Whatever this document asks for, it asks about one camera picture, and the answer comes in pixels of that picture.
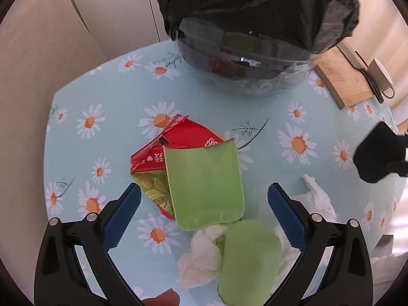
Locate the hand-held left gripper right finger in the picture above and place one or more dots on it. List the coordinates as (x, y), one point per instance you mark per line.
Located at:
(287, 216)

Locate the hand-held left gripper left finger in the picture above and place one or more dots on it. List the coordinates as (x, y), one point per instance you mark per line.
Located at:
(122, 220)

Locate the white tissue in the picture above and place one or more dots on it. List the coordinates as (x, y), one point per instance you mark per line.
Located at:
(288, 261)
(200, 261)
(318, 197)

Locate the green paper cup piece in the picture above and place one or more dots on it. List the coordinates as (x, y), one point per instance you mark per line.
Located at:
(204, 185)
(248, 261)

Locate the clear plastic trash bin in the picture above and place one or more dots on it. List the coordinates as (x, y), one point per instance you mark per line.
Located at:
(245, 73)

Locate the black trash bag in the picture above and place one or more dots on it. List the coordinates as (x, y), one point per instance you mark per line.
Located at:
(255, 3)

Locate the person's left hand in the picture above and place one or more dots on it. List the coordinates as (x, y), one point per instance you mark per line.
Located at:
(162, 298)

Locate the daisy print tablecloth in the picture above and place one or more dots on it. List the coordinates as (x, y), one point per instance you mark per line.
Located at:
(79, 153)

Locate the white mug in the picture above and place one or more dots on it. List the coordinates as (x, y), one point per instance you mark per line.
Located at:
(379, 73)

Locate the wooden cutting board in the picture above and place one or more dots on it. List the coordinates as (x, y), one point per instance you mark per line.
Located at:
(344, 76)

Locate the kitchen cleaver knife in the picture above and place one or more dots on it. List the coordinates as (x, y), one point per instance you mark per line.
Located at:
(350, 57)

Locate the red snack wrapper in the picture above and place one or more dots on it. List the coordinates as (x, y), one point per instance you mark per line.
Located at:
(185, 134)

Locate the white cabinet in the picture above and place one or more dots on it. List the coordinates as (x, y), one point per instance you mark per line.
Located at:
(121, 6)

